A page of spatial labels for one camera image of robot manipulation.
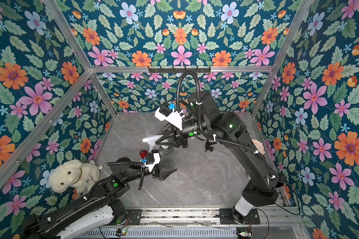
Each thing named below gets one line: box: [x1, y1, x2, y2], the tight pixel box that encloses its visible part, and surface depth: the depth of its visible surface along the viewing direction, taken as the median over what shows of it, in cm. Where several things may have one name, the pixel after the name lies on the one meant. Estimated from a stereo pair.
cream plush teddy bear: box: [48, 159, 104, 198], surface depth 75 cm
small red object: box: [139, 148, 148, 160], surface depth 88 cm
